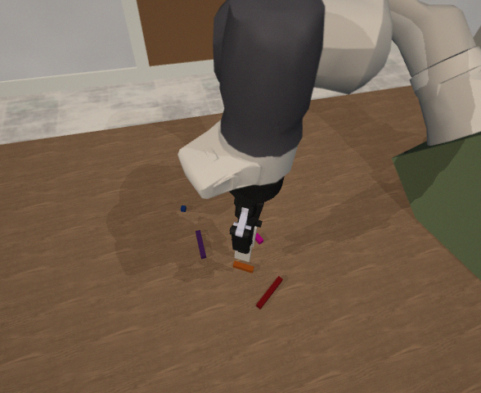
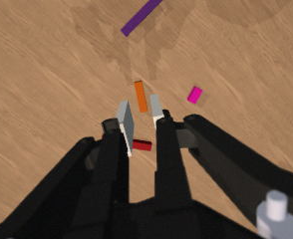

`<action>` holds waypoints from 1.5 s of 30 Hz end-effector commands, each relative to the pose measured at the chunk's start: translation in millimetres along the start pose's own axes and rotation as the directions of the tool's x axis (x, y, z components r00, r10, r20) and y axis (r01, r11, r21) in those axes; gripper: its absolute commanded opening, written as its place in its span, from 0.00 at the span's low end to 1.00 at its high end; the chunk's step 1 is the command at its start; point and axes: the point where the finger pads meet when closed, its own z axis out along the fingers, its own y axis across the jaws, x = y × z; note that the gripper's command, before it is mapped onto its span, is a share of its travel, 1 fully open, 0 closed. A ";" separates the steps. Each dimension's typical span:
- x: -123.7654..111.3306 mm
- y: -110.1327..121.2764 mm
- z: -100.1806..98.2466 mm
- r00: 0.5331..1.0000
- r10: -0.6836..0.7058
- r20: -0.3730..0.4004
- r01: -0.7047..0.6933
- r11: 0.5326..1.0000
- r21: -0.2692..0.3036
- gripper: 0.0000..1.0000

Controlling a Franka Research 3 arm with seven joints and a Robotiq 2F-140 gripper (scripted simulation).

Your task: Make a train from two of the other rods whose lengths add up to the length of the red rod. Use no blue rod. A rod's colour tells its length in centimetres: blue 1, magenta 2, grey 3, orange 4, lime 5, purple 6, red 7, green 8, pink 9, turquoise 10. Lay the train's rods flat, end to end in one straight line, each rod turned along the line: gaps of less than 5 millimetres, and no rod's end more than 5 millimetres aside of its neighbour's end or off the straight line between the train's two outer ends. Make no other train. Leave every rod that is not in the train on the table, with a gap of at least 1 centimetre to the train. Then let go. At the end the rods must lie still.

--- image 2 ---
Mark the magenta rectangular block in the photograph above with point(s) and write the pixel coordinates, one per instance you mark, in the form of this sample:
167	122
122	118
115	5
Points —
194	95

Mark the orange rod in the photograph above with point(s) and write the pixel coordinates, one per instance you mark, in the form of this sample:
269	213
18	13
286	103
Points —
141	96

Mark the red rod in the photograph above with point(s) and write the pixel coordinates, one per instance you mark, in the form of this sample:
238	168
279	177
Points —
142	144

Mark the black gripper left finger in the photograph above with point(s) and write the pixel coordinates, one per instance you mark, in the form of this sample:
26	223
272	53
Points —
48	210

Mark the purple rod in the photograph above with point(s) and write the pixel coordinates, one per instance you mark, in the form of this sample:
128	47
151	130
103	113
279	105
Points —
143	12

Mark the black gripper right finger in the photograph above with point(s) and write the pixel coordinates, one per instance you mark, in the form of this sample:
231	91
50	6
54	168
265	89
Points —
261	190

